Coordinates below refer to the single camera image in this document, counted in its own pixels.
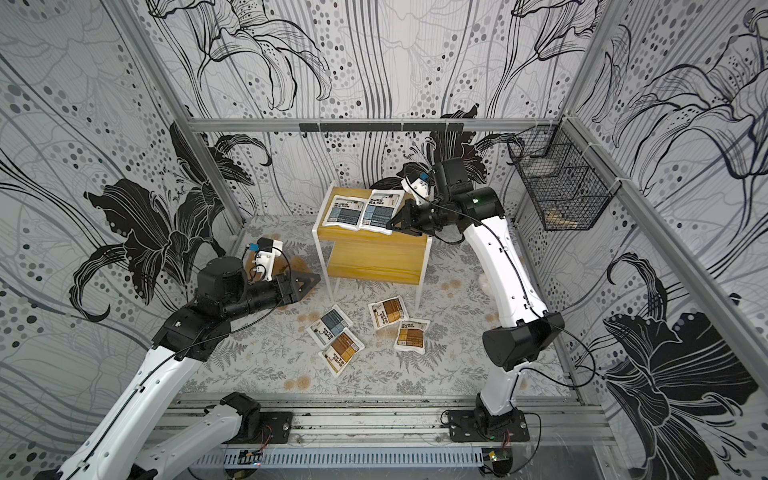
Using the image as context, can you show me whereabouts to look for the brown teddy bear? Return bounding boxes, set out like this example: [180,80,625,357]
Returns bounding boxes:
[283,256,314,275]

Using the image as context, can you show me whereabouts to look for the orange white toy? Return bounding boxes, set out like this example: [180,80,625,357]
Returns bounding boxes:
[478,273,494,297]

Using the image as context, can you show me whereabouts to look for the blue coffee bag two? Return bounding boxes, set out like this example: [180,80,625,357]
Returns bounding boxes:
[360,189,405,235]

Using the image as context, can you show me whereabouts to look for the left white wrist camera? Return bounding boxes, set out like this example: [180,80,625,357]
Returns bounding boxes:
[245,237,283,282]

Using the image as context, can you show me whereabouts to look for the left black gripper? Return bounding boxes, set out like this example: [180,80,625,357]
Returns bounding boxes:
[219,269,321,320]

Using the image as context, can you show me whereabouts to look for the black wire basket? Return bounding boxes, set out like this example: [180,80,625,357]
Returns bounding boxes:
[506,125,613,231]

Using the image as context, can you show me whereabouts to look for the brown coffee bag top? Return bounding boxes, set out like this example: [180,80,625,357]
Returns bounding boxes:
[368,295,410,330]

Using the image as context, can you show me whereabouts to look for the blue coffee bag one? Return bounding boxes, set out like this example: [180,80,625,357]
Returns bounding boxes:
[322,195,367,231]

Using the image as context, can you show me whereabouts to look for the grey cable duct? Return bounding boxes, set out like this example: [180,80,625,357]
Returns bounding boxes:
[193,446,484,469]

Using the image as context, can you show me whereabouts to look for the brown coffee bag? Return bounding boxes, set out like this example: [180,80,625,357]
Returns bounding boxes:
[319,328,365,378]
[368,295,410,330]
[393,319,431,355]

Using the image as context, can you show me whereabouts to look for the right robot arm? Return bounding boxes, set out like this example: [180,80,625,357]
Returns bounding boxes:
[387,158,564,427]

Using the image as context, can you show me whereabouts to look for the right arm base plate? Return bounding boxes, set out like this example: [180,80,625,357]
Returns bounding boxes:
[441,408,530,444]

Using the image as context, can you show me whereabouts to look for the brown coffee bag right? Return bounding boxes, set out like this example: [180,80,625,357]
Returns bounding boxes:
[393,319,431,355]

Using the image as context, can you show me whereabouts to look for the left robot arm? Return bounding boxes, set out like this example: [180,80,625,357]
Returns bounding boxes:
[36,256,321,479]

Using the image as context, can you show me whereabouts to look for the black bar on frame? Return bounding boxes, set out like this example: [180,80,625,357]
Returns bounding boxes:
[299,122,465,133]

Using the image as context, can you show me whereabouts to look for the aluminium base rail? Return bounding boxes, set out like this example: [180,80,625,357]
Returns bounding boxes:
[122,395,619,448]

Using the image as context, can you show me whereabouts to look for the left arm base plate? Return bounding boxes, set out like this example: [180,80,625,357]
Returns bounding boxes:
[220,392,294,445]

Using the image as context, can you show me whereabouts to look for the brown coffee bag left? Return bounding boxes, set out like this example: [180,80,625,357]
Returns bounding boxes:
[319,328,365,378]

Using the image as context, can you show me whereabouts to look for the blue coffee bag three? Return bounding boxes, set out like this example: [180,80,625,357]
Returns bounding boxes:
[309,304,353,348]

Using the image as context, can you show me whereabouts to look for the wooden two-tier shelf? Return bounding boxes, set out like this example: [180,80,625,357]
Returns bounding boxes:
[312,183,432,311]

